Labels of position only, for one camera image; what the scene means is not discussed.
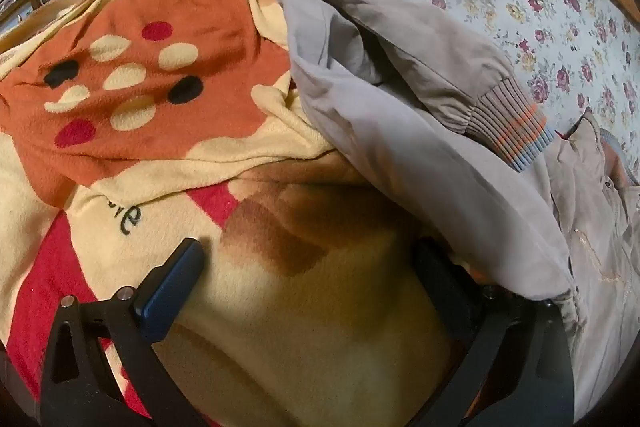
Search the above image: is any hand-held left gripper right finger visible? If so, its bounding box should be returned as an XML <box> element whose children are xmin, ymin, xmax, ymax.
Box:
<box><xmin>407</xmin><ymin>238</ymin><xmax>576</xmax><ymax>427</ymax></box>

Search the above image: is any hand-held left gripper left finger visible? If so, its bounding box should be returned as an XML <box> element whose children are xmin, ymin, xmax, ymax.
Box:
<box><xmin>40</xmin><ymin>237</ymin><xmax>211</xmax><ymax>427</ymax></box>

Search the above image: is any beige jacket with striped cuffs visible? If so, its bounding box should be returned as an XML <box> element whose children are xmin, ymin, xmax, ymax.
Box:
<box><xmin>270</xmin><ymin>0</ymin><xmax>640</xmax><ymax>427</ymax></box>

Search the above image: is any yellow orange red printed blanket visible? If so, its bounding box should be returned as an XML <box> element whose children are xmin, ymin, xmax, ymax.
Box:
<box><xmin>0</xmin><ymin>0</ymin><xmax>483</xmax><ymax>427</ymax></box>

